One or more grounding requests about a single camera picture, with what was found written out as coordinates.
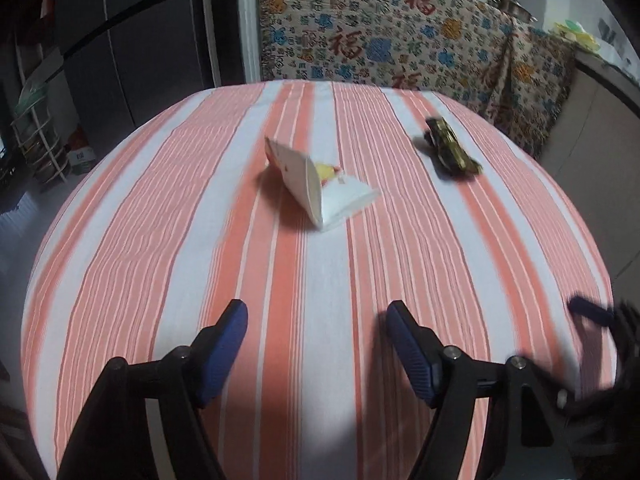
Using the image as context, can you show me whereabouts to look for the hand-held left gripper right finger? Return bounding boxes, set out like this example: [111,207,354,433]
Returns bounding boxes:
[387,301,577,480]

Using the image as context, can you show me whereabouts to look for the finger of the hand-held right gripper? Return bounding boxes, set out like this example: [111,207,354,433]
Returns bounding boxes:
[569,294,618,328]

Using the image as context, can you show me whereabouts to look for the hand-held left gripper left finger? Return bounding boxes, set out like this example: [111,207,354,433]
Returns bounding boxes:
[57,299,249,480]

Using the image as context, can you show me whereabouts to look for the grey kitchen cabinet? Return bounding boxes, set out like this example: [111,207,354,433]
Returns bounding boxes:
[539,50,640,282]

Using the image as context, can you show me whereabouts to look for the orange white striped tablecloth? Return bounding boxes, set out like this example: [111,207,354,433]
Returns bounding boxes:
[22,80,616,480]

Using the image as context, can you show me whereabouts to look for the crumpled white paper wrapper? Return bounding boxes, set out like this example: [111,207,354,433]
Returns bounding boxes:
[263,136,381,234]

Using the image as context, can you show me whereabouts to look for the dark gold foil wrapper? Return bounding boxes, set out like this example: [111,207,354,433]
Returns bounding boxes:
[422,116,484,180]

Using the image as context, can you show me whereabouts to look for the white blue cardboard box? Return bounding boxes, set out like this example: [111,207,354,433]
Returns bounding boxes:
[70,145,97,174]

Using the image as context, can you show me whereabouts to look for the yellow green cloth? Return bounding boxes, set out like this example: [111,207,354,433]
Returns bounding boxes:
[554,19,602,54]

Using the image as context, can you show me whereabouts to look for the white storage rack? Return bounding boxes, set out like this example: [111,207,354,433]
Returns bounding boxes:
[10,80,72,184]

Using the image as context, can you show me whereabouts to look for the dark grey refrigerator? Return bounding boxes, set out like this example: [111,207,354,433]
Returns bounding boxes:
[45,0,222,136]

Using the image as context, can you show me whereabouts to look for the steel cooking pot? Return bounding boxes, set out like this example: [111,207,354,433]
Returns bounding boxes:
[487,0,539,24]

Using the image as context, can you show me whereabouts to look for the printed patterned blanket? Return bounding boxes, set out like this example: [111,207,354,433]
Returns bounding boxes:
[254,0,579,161]

